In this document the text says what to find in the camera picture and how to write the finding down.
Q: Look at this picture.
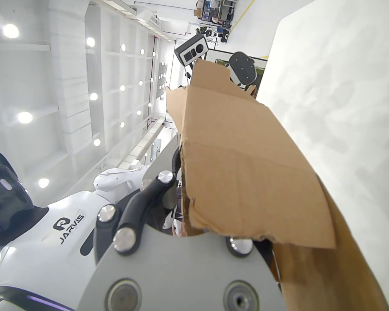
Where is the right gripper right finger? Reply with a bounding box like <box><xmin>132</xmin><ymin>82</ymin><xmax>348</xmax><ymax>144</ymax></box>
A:
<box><xmin>226</xmin><ymin>236</ymin><xmax>273</xmax><ymax>258</ymax></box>

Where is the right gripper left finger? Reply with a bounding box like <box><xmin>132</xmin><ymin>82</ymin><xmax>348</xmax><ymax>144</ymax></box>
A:
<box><xmin>95</xmin><ymin>131</ymin><xmax>183</xmax><ymax>262</ymax></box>

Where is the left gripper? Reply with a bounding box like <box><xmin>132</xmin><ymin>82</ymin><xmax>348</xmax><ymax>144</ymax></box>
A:
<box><xmin>229</xmin><ymin>51</ymin><xmax>257</xmax><ymax>87</ymax></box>

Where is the small brown carton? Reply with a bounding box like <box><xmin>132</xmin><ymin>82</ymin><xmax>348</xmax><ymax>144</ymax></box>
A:
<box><xmin>165</xmin><ymin>59</ymin><xmax>389</xmax><ymax>311</ymax></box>

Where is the robot body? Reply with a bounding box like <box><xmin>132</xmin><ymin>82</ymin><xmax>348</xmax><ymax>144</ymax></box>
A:
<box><xmin>0</xmin><ymin>149</ymin><xmax>124</xmax><ymax>311</ymax></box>

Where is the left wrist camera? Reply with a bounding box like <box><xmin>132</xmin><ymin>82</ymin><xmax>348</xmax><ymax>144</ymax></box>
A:
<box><xmin>174</xmin><ymin>33</ymin><xmax>209</xmax><ymax>80</ymax></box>

